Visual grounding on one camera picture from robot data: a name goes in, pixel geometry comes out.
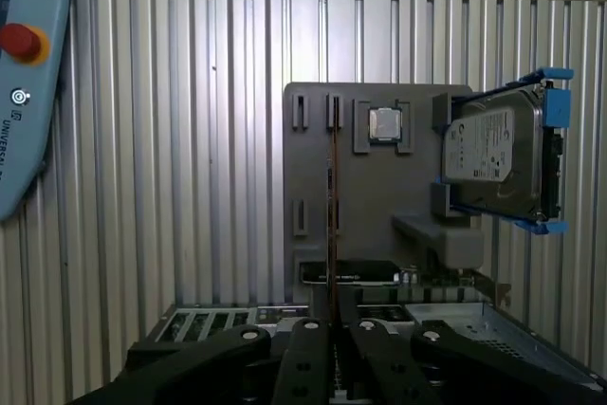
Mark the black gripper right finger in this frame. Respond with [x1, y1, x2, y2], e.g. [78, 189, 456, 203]
[337, 288, 604, 405]

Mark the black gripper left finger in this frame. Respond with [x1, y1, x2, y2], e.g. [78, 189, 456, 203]
[70, 303, 333, 405]

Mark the RAM stick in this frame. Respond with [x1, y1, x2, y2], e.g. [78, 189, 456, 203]
[325, 96, 343, 326]

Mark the black PC case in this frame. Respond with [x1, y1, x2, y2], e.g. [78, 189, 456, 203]
[125, 301, 607, 405]

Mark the grey parts rack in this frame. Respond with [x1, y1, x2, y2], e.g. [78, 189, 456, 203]
[283, 82, 486, 304]

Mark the hard disk in blue carrier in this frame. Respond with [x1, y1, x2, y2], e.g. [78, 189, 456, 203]
[433, 66, 576, 236]

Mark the silver CPU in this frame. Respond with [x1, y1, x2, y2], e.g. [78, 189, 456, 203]
[368, 107, 403, 144]

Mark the pale blue teach pendant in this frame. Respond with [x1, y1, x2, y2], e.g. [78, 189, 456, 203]
[0, 0, 73, 225]

